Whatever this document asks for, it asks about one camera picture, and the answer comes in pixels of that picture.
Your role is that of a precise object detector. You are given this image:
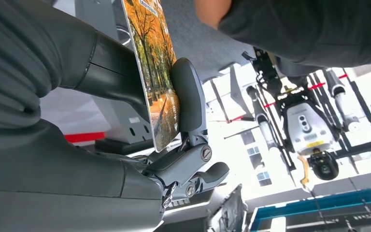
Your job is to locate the person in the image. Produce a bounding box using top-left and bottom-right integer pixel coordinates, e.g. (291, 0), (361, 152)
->
(194, 0), (371, 77)

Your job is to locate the red strip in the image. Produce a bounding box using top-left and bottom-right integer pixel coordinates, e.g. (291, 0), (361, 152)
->
(64, 131), (105, 144)

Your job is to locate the grey kiosk stand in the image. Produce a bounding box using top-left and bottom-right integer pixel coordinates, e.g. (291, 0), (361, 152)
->
(73, 0), (157, 156)

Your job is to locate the white humanoid robot on stand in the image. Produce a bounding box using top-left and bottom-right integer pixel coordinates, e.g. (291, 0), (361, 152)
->
(241, 48), (362, 189)

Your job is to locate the blue edged bench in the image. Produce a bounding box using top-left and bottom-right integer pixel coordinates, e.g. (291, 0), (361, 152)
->
(249, 187), (371, 232)

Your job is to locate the black metal frame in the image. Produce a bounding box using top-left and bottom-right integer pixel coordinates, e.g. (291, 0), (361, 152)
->
(307, 67), (371, 175)

